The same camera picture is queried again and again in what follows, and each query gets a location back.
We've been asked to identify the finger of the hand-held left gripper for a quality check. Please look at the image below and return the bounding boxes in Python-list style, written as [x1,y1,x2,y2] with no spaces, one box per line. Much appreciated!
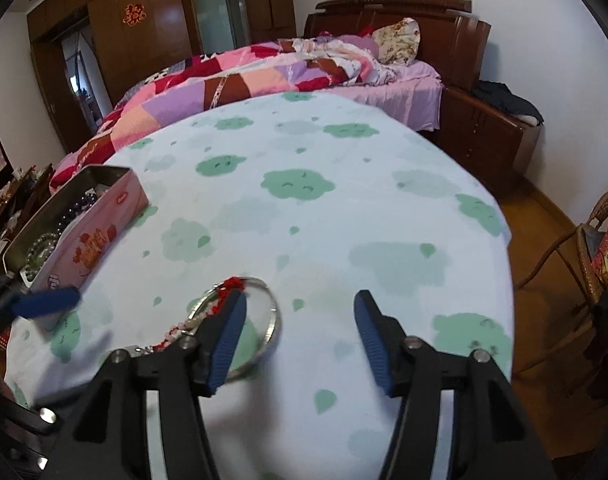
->
[0,275,83,332]
[0,397,66,437]

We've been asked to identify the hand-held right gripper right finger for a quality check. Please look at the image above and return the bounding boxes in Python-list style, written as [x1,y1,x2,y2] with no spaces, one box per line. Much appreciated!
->
[353,290,560,480]

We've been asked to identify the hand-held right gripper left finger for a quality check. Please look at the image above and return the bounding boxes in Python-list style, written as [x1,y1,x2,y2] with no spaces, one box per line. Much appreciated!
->
[49,290,248,480]

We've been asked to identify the silver bangle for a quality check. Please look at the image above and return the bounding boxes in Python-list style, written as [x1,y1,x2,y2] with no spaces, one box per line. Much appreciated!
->
[186,276,284,382]

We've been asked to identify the red bead string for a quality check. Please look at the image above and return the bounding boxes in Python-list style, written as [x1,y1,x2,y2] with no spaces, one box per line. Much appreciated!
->
[154,276,250,357]

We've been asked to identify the pink tin box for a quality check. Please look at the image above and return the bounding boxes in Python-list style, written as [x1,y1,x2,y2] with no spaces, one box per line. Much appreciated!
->
[3,166,151,332]

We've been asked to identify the dark blue bead bracelet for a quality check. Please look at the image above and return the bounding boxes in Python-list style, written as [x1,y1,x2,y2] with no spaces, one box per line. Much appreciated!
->
[58,189,101,227]

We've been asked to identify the wooden television stand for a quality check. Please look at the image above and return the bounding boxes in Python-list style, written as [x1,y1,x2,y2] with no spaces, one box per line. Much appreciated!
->
[0,162,56,281]

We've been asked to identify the cloud print tablecloth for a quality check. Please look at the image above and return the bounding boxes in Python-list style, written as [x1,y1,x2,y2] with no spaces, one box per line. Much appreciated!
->
[4,91,516,480]

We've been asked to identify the wicker chair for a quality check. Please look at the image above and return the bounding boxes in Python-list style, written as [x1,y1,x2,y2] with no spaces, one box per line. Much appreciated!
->
[513,186,608,392]

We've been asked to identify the wooden nightstand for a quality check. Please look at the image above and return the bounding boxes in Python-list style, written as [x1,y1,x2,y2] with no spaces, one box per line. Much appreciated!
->
[435,85,543,197]

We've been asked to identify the patchwork quilt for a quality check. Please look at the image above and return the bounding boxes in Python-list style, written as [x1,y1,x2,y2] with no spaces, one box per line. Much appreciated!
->
[49,35,401,192]

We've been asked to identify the dark clothing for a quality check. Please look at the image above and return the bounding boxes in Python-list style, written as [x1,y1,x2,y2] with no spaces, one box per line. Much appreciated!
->
[471,80,546,127]

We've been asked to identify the brown wooden wardrobe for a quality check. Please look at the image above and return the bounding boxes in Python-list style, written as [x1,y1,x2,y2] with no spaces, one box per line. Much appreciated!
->
[26,0,298,147]

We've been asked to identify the floral pillow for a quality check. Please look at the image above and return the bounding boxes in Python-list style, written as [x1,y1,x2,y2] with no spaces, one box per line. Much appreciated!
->
[371,17,421,66]

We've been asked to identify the red paper cutout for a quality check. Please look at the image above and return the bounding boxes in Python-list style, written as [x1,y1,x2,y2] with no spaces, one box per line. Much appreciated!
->
[122,3,148,26]

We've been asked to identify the pale green bead bracelet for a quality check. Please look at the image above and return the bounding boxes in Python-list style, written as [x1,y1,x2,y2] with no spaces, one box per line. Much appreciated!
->
[25,231,66,281]

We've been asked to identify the wooden bed frame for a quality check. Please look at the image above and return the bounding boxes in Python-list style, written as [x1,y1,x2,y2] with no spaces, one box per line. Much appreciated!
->
[303,0,493,95]

